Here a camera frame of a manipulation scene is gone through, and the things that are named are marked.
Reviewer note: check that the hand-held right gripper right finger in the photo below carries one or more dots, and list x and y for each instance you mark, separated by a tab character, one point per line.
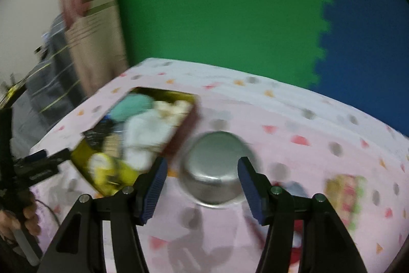
252	189

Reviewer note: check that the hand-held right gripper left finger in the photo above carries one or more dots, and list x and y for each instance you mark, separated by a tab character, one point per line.
153	189

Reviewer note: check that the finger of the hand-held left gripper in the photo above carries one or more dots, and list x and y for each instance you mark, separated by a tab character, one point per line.
57	156
35	156

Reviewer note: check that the yellow cloth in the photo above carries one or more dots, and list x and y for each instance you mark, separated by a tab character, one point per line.
99	167

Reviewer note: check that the stainless steel bowl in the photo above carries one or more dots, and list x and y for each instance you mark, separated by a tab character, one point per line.
214	164

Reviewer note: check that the black and blue snack packet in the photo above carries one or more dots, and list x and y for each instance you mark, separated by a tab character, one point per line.
102	134

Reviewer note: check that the white cloth with red stitching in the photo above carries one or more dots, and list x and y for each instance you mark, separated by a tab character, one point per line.
147	138

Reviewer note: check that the red and gold box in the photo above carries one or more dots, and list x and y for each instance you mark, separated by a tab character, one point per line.
183	132

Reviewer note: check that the cream ruffled cloth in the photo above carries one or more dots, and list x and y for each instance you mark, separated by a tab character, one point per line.
172	111

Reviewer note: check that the teal fuzzy cloth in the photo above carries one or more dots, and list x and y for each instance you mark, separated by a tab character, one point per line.
131	106

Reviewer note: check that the person's left hand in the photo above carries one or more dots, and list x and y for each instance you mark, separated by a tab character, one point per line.
32	215

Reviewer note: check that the red packet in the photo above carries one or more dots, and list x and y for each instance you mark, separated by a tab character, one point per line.
295	237

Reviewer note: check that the grey plaid cloth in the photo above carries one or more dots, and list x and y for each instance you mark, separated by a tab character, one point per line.
54	78

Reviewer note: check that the pink patterned tablecloth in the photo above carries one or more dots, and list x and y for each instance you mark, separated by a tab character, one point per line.
319	138

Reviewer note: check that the green foam mat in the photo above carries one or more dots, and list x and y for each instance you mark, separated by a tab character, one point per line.
217	4

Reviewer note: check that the blue foam mat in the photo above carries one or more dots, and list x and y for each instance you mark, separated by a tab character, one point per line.
367	36

